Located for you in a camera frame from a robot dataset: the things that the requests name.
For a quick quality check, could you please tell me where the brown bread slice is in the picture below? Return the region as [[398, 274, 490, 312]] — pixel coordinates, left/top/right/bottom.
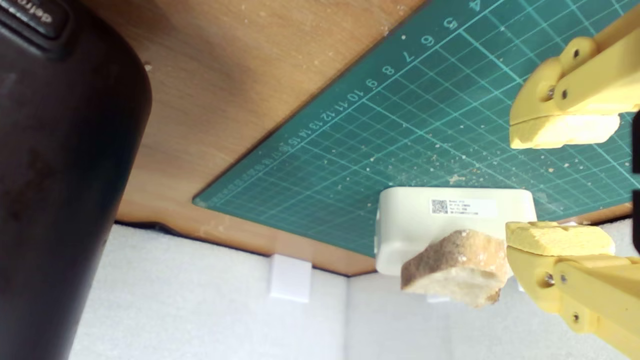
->
[[400, 229, 513, 308]]

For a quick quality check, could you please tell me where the white square block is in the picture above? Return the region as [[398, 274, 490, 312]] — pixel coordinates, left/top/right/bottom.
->
[[374, 186, 538, 277]]

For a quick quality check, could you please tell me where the green cutting mat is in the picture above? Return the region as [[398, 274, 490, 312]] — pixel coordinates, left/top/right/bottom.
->
[[192, 0, 640, 258]]

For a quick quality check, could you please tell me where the black two-slot toaster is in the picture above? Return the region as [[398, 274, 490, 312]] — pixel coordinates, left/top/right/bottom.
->
[[0, 0, 153, 360]]

